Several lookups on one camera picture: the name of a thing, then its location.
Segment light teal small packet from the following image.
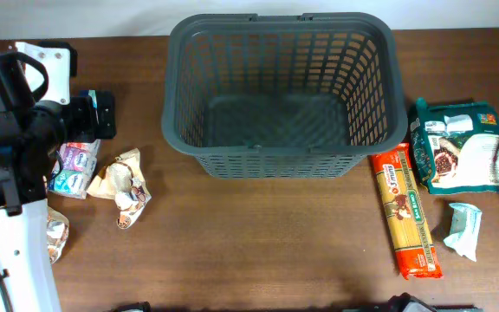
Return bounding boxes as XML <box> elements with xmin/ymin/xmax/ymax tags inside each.
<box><xmin>444</xmin><ymin>203</ymin><xmax>483</xmax><ymax>262</ymax></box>

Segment beige crumpled snack bag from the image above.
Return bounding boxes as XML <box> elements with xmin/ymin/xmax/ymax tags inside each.
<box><xmin>87</xmin><ymin>148</ymin><xmax>152</xmax><ymax>230</ymax></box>

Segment brown white snack pouch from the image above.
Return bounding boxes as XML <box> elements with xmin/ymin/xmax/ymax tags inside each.
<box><xmin>46</xmin><ymin>207</ymin><xmax>69</xmax><ymax>264</ymax></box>

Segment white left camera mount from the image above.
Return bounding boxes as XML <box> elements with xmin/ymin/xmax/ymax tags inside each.
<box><xmin>15</xmin><ymin>41</ymin><xmax>78</xmax><ymax>105</ymax></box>

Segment multicolour tissue pack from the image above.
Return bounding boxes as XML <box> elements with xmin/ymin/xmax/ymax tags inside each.
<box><xmin>49</xmin><ymin>140</ymin><xmax>100</xmax><ymax>199</ymax></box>

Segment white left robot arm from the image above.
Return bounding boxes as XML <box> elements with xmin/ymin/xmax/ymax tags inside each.
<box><xmin>0</xmin><ymin>51</ymin><xmax>116</xmax><ymax>311</ymax></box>

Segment grey plastic basket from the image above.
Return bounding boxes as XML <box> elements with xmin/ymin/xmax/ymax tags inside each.
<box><xmin>161</xmin><ymin>12</ymin><xmax>407</xmax><ymax>179</ymax></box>

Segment green coffee bean bag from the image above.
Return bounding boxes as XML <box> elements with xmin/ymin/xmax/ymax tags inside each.
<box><xmin>409</xmin><ymin>98</ymin><xmax>499</xmax><ymax>195</ymax></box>

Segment orange spaghetti packet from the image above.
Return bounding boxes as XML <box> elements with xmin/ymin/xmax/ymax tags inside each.
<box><xmin>370</xmin><ymin>143</ymin><xmax>443</xmax><ymax>279</ymax></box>

